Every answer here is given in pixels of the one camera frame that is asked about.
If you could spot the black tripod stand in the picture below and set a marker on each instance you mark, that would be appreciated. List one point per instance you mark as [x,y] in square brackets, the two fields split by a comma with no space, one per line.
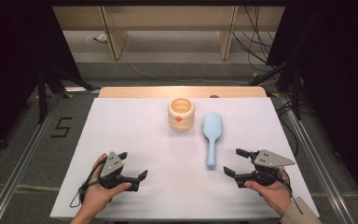
[296,93]
[42,93]

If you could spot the metal floor rail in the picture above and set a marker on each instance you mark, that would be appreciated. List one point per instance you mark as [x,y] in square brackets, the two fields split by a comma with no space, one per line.
[317,161]
[21,161]

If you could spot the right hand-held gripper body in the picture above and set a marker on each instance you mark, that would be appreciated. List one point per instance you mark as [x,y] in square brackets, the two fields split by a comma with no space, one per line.
[270,159]

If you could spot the person's right hand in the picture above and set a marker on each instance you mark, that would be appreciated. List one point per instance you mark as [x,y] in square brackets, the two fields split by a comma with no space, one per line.
[275,196]

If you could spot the yellow floor tape piece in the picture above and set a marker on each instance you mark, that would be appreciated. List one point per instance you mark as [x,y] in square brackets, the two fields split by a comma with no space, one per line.
[69,95]
[274,94]
[255,75]

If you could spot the cream ribbed cup holder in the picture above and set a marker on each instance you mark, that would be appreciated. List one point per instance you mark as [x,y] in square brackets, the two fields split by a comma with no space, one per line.
[181,124]

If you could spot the beige wooden desk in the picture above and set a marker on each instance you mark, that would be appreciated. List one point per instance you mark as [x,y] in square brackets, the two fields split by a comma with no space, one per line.
[167,18]

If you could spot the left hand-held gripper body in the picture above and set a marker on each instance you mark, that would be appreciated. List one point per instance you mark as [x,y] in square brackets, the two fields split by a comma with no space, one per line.
[112,165]

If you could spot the person's left hand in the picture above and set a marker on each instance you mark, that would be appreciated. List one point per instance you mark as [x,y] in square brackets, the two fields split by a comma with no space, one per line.
[98,196]

